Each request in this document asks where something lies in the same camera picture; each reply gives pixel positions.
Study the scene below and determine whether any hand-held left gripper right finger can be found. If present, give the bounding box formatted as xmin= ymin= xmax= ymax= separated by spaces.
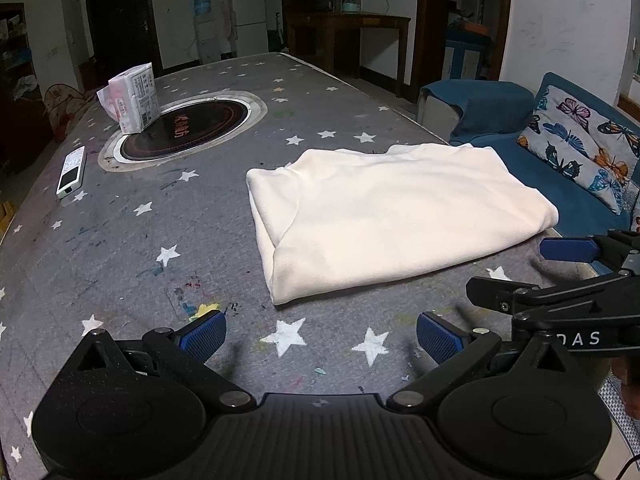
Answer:
xmin=386 ymin=311 xmax=573 ymax=412

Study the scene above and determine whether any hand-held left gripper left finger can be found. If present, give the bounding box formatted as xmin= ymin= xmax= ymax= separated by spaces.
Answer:
xmin=66 ymin=309 xmax=257 ymax=413

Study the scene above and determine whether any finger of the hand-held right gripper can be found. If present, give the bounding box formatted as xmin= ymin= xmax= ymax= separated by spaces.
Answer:
xmin=466 ymin=269 xmax=640 ymax=317
xmin=539 ymin=229 xmax=640 ymax=274

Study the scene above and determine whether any cream garment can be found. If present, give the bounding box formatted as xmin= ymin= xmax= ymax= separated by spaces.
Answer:
xmin=246 ymin=142 xmax=559 ymax=306

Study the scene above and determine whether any person's right hand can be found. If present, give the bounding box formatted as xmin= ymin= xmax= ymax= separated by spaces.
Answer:
xmin=612 ymin=359 xmax=640 ymax=402

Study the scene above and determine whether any grey star-printed tablecloth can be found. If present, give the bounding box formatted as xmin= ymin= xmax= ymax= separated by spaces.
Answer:
xmin=0 ymin=51 xmax=608 ymax=480

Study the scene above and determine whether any butterfly-printed cushion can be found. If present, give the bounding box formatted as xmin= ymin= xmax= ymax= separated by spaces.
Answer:
xmin=517 ymin=85 xmax=640 ymax=216

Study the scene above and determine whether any blue sofa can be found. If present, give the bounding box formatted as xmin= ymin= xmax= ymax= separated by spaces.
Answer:
xmin=417 ymin=72 xmax=640 ymax=238

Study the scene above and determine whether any window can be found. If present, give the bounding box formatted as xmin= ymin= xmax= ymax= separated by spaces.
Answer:
xmin=617 ymin=35 xmax=640 ymax=121

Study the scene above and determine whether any white remote control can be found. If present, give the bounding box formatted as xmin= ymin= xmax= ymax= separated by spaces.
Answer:
xmin=56 ymin=146 xmax=87 ymax=198

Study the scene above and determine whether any round black inset cooktop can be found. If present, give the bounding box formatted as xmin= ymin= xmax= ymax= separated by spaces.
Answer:
xmin=97 ymin=91 xmax=268 ymax=172

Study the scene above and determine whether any blue cabinet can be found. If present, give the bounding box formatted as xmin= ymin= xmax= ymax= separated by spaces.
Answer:
xmin=445 ymin=22 xmax=493 ymax=81

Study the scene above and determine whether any white tissue pack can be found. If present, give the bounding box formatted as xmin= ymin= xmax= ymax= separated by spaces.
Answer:
xmin=96 ymin=62 xmax=161 ymax=135

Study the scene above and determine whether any white water dispenser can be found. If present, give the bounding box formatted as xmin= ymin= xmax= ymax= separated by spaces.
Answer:
xmin=195 ymin=17 xmax=221 ymax=65

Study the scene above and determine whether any dark wooden side table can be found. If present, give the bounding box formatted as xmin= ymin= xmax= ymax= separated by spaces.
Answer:
xmin=285 ymin=11 xmax=412 ymax=98

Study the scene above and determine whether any wooden shelf with clutter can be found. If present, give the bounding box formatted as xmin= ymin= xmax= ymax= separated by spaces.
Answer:
xmin=0 ymin=2 xmax=43 ymax=161

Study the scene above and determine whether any white refrigerator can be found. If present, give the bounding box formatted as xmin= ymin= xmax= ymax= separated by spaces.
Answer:
xmin=229 ymin=0 xmax=270 ymax=58

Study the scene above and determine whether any dark wooden door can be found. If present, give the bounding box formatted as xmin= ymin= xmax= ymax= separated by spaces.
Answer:
xmin=84 ymin=0 xmax=163 ymax=78

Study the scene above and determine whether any dark wooden door frame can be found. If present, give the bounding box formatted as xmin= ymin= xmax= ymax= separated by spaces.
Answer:
xmin=417 ymin=0 xmax=513 ymax=82

